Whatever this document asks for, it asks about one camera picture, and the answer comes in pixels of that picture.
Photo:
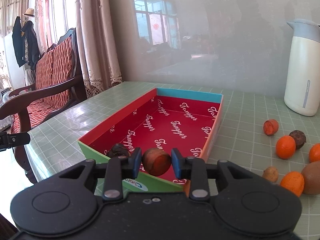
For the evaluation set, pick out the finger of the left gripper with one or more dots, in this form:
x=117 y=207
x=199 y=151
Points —
x=13 y=140

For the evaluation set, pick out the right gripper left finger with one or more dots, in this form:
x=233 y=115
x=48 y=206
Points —
x=119 y=169

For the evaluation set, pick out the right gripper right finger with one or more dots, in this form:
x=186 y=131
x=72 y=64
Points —
x=194 y=171

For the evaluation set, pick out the orange carrot piece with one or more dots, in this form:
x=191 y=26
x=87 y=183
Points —
x=156 y=161
x=270 y=127

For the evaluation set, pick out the dark dried fruit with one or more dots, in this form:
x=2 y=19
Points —
x=118 y=150
x=299 y=137

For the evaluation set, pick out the brown kiwi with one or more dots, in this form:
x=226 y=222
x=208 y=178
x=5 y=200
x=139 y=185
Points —
x=311 y=175

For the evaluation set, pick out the dark dried fruit in box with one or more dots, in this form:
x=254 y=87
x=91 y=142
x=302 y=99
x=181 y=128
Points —
x=118 y=150

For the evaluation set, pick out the colourful cardboard box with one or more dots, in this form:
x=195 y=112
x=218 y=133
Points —
x=162 y=118

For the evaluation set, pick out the green grid tablecloth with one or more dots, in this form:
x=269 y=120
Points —
x=241 y=138

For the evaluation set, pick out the small brown potato-like fruit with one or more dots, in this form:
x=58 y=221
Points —
x=271 y=174

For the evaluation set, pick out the wooden sofa with red cushion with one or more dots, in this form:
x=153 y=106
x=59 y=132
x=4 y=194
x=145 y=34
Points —
x=58 y=86

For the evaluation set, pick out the orange mandarin middle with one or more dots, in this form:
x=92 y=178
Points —
x=285 y=147

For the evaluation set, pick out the orange mandarin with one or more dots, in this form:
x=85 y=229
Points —
x=314 y=153
x=294 y=182
x=285 y=147

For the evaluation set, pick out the orange mandarin front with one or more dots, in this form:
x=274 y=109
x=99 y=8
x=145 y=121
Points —
x=294 y=182

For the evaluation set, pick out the dark jacket hanging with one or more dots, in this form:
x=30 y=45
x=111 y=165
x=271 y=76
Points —
x=25 y=43

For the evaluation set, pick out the beige curtain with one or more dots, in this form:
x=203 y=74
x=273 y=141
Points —
x=92 y=21

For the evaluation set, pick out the orange mandarin right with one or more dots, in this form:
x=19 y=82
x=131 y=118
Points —
x=314 y=153

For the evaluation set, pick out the straw hat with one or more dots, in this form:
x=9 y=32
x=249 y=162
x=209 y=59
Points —
x=30 y=12

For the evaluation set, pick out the white thermos jug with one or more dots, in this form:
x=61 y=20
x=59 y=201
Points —
x=302 y=84

